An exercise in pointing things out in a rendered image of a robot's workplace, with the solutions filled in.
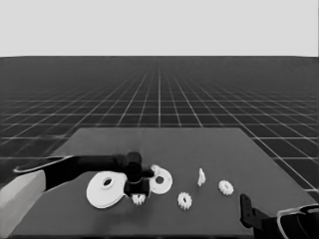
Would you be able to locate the small white toothed gear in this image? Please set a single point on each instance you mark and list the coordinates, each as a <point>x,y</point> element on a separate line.
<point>181,203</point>
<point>135,200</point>
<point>222,190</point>

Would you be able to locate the large thick white disc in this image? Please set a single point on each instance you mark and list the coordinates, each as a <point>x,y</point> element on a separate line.
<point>99,195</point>

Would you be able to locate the white round pinned carrier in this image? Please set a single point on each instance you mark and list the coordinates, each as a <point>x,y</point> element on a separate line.
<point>164,188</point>

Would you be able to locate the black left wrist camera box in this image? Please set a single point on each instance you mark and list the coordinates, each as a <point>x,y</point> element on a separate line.
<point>148,173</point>

